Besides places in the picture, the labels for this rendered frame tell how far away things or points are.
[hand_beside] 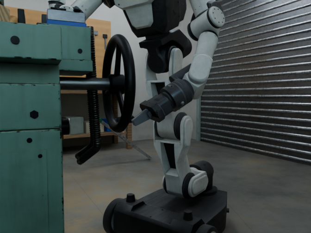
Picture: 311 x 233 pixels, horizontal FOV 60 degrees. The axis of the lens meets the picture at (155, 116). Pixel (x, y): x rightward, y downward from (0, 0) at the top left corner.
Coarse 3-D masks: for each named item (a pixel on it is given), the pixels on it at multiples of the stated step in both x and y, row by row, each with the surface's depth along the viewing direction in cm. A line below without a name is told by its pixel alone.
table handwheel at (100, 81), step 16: (112, 48) 83; (128, 48) 70; (128, 64) 68; (64, 80) 73; (80, 80) 75; (96, 80) 77; (112, 80) 77; (128, 80) 67; (128, 96) 68; (112, 112) 89; (128, 112) 70; (112, 128) 81
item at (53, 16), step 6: (48, 12) 69; (54, 12) 70; (60, 12) 70; (66, 12) 71; (72, 12) 72; (78, 12) 72; (42, 18) 77; (48, 18) 69; (54, 18) 70; (60, 18) 71; (66, 18) 71; (72, 18) 72; (78, 18) 72; (84, 18) 73; (60, 24) 70; (66, 24) 71; (72, 24) 72; (78, 24) 72; (84, 24) 73
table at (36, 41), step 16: (0, 32) 45; (16, 32) 46; (32, 32) 47; (48, 32) 48; (0, 48) 45; (16, 48) 46; (32, 48) 47; (48, 48) 48; (64, 64) 69; (80, 64) 70
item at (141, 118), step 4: (144, 112) 84; (148, 112) 84; (140, 116) 83; (144, 116) 84; (148, 116) 84; (132, 120) 83; (136, 120) 83; (140, 120) 83; (144, 120) 84; (136, 124) 83
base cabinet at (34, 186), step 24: (0, 144) 50; (24, 144) 52; (48, 144) 54; (0, 168) 50; (24, 168) 52; (48, 168) 54; (0, 192) 51; (24, 192) 52; (48, 192) 54; (0, 216) 51; (24, 216) 53; (48, 216) 54
